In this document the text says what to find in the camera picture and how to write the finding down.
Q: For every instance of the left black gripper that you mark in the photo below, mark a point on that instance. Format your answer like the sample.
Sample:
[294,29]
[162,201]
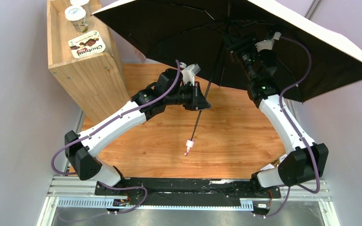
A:
[195,97]

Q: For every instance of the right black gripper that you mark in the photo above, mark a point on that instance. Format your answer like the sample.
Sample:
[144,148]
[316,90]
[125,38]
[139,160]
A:
[237,45]

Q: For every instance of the pink folding umbrella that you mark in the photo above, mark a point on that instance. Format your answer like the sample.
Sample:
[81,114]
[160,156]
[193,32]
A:
[191,31]

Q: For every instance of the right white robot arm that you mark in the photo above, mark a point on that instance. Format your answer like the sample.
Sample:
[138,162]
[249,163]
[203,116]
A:
[305,159]

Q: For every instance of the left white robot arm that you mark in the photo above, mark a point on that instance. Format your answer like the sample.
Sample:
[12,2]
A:
[173,87]

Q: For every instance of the wooden shelf box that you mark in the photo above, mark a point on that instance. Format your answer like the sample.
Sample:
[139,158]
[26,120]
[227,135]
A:
[96,83]

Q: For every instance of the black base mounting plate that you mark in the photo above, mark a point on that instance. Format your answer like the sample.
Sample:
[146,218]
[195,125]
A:
[187,190]

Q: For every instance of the white logo label plate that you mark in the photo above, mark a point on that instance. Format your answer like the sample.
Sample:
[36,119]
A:
[272,165]

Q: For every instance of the Chobani yogurt container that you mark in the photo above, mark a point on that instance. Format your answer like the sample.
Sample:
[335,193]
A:
[87,44]

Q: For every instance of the paper cup with white lid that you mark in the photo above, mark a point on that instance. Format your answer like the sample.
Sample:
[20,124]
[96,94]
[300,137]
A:
[77,17]

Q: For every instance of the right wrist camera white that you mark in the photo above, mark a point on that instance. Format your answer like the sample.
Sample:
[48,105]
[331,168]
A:
[268,43]

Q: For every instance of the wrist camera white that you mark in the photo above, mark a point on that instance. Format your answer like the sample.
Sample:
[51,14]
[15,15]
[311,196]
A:
[268,43]
[188,73]

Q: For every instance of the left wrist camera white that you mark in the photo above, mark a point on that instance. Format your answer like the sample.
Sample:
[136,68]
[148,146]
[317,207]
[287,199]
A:
[188,73]

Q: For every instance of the white slotted cable duct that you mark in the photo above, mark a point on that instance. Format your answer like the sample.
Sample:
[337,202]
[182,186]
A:
[109,203]

